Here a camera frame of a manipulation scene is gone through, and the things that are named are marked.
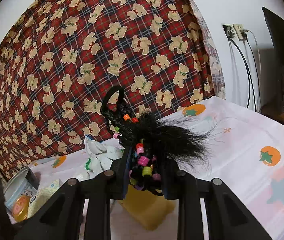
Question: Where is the white work glove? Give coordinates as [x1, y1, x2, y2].
[84, 136, 123, 179]

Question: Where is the yellow sponge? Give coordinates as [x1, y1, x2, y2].
[119, 185, 176, 231]

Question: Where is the black braided wig with beads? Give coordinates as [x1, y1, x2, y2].
[101, 86, 210, 196]

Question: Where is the orange lid jar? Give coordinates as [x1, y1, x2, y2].
[12, 195, 31, 223]

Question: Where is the silver tin can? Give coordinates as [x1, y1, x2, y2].
[3, 166, 40, 215]

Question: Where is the red plaid teddy bear blanket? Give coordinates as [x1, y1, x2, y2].
[0, 0, 226, 180]

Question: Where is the black power cable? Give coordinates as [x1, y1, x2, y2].
[227, 33, 258, 112]

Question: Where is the white wall outlet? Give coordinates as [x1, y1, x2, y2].
[222, 24, 247, 41]

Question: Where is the white charger cable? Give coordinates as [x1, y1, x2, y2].
[243, 29, 263, 113]

